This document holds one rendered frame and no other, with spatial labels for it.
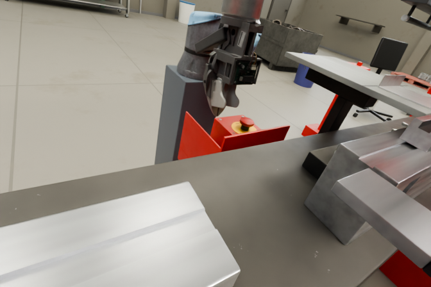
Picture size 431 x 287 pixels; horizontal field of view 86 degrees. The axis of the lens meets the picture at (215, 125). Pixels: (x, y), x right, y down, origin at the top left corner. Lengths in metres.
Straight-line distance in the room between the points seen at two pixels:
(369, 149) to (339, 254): 0.11
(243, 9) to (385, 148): 0.30
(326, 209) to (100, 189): 0.25
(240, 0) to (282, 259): 0.39
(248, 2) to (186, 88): 0.48
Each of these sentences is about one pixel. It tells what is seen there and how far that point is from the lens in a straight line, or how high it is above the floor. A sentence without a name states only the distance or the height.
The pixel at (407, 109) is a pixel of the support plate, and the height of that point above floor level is 1.00.
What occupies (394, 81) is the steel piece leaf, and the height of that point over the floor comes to 1.01.
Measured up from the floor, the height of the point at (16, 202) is 0.87.
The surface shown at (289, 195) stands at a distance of 0.32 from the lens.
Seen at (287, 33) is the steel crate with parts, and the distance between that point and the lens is 4.58.
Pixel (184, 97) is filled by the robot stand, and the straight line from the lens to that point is 0.87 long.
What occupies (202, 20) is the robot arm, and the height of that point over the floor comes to 0.98.
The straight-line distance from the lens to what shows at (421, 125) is 0.37.
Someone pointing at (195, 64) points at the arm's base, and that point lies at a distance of 0.88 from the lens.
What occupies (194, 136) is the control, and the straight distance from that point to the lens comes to 0.54.
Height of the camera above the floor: 1.08
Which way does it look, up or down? 30 degrees down
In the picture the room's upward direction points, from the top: 15 degrees clockwise
